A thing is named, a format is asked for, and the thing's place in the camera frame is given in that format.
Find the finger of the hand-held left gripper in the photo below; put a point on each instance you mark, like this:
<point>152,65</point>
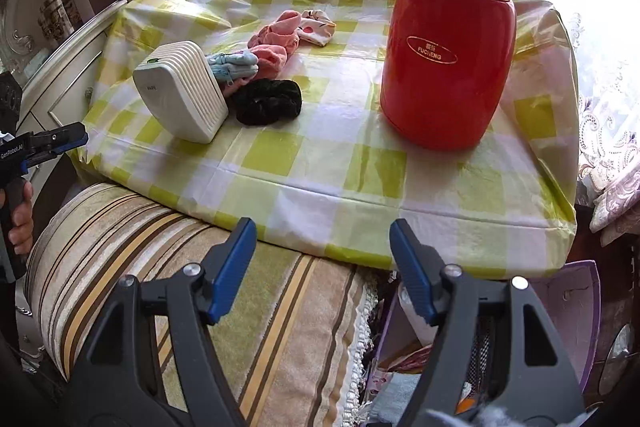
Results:
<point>62,139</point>

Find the black mesh fabric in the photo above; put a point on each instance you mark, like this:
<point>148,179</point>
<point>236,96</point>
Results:
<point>482,357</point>

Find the metal tin canister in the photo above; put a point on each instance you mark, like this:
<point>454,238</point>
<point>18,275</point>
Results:
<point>62,7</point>
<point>50,29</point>

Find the pink scrunchie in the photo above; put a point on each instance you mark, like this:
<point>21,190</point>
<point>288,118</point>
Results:
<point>280,32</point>
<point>272,59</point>

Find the striped sofa cushion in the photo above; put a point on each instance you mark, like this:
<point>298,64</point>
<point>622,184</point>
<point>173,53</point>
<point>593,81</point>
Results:
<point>280,332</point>

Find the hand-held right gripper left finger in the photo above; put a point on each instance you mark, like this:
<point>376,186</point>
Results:
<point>235,267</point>

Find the white ribbed plastic device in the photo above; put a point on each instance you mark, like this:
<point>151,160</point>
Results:
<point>175,104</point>

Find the floral fabric bow scrunchie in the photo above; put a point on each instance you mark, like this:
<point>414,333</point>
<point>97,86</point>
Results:
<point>405,359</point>

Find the person's left hand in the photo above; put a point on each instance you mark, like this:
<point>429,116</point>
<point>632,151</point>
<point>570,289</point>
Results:
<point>22,217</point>

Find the light blue towel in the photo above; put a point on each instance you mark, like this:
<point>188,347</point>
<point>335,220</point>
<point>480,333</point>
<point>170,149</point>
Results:
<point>395,394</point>

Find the red thermos flask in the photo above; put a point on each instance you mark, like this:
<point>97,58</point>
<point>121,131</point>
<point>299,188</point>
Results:
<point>445,97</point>

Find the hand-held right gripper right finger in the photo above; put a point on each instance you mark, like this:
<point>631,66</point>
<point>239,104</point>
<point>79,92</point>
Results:
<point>412,272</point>

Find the silver metal lid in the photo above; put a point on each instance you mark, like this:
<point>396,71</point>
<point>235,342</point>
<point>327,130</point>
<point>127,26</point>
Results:
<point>615,354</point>

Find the white floral scrunchie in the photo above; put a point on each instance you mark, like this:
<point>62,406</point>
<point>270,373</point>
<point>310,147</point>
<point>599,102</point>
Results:
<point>315,29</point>

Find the grey fluffy cloth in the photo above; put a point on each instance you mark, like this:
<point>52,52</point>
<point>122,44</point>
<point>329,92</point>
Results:
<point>480,419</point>

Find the white ornate cabinet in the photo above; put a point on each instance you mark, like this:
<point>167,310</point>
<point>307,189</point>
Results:
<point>60,87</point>

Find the black velvet scrunchie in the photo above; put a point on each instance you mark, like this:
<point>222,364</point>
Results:
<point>270,102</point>

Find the white and purple cardboard box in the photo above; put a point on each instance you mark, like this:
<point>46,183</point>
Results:
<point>575,307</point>

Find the sheer embroidered lace curtain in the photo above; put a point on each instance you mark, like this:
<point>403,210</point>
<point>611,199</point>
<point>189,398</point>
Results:
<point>612,82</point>

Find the yellow checked plastic tablecloth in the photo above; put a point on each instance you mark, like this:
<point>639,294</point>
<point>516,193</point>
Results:
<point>325,167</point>

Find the grey roll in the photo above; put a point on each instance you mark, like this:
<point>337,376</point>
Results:
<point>417,322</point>

